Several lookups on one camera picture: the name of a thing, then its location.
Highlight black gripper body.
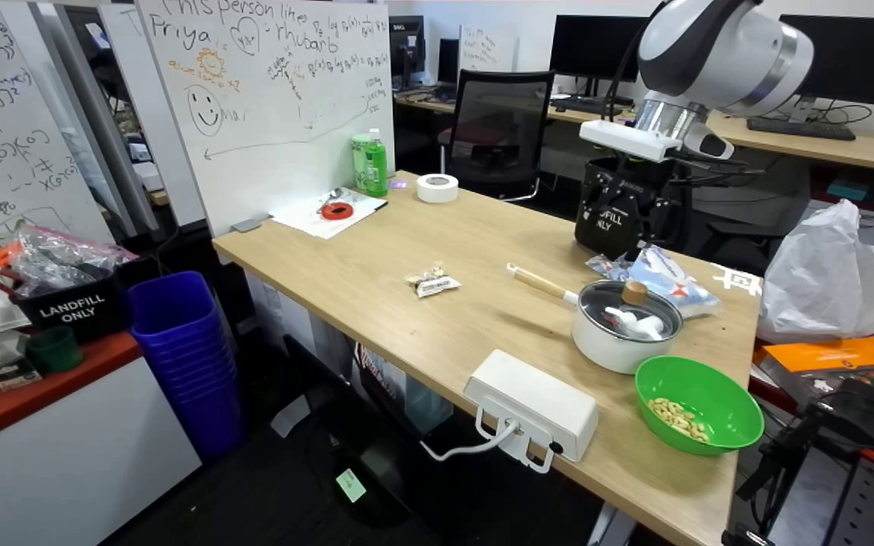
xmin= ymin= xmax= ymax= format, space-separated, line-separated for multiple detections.
xmin=573 ymin=155 xmax=687 ymax=235

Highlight glass lid with wooden knob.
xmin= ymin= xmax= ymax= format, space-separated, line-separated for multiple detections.
xmin=575 ymin=279 xmax=687 ymax=345

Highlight clear plastic packet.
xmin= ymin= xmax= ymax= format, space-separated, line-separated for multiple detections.
xmin=586 ymin=242 xmax=722 ymax=320

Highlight white marshmallows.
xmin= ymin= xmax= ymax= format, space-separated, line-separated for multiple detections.
xmin=607 ymin=306 xmax=666 ymax=344

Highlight black mesh office chair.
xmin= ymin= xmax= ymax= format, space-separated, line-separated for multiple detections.
xmin=443 ymin=70 xmax=556 ymax=204

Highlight black computer monitor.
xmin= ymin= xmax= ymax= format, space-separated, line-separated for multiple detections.
xmin=548 ymin=13 xmax=652 ymax=86

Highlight small white snack packet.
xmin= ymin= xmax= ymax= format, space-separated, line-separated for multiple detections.
xmin=402 ymin=263 xmax=448 ymax=287
xmin=413 ymin=276 xmax=463 ymax=304

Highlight white tape roll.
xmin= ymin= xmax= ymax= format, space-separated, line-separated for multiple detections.
xmin=413 ymin=170 xmax=460 ymax=208

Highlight white power socket box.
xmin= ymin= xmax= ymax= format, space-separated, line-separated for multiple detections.
xmin=460 ymin=350 xmax=602 ymax=478

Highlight green plastic bowl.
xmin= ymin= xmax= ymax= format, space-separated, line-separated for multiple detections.
xmin=632 ymin=356 xmax=769 ymax=462

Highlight peanuts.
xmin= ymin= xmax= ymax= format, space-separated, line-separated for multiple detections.
xmin=646 ymin=396 xmax=720 ymax=445

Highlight white plastic bag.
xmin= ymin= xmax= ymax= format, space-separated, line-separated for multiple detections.
xmin=755 ymin=197 xmax=874 ymax=345

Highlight small whiteboard with writing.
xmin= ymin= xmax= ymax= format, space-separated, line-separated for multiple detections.
xmin=455 ymin=25 xmax=520 ymax=76

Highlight orange folder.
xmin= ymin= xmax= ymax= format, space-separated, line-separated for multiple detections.
xmin=759 ymin=334 xmax=874 ymax=378

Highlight long wooden office desk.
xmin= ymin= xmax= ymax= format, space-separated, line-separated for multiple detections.
xmin=391 ymin=87 xmax=874 ymax=178

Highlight green plastic bottle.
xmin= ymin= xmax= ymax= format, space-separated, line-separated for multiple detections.
xmin=346 ymin=129 xmax=391 ymax=201

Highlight large black monitor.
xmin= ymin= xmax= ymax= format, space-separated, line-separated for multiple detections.
xmin=779 ymin=13 xmax=874 ymax=105

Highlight whiteboard with smiley drawing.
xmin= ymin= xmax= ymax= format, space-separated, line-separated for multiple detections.
xmin=136 ymin=0 xmax=396 ymax=238

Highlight stacked blue bins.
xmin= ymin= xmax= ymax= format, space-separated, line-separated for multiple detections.
xmin=124 ymin=266 xmax=249 ymax=463

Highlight black landfill bin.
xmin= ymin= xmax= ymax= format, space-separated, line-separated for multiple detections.
xmin=11 ymin=254 xmax=141 ymax=345

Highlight crumpled plastic bags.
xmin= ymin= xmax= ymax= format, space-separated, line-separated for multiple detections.
xmin=0 ymin=223 xmax=141 ymax=302

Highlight dark green cup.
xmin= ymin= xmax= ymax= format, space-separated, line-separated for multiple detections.
xmin=24 ymin=324 xmax=85 ymax=376

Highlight white cabinet with red top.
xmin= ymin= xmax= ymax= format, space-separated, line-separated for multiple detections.
xmin=0 ymin=332 xmax=206 ymax=546

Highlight whiteboard with dense writing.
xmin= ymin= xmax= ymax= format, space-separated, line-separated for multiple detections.
xmin=0 ymin=0 xmax=115 ymax=298

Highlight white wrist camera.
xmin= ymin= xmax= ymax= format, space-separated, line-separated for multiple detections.
xmin=575 ymin=94 xmax=737 ymax=164

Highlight white pot with wooden handle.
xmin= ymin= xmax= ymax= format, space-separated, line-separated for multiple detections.
xmin=504 ymin=261 xmax=689 ymax=376

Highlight white power cable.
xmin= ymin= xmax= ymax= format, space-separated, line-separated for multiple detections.
xmin=416 ymin=418 xmax=523 ymax=466

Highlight red tape ring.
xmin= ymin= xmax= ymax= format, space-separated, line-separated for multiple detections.
xmin=317 ymin=197 xmax=357 ymax=225

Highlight black camera stand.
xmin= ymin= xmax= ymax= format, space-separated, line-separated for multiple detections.
xmin=722 ymin=376 xmax=874 ymax=546

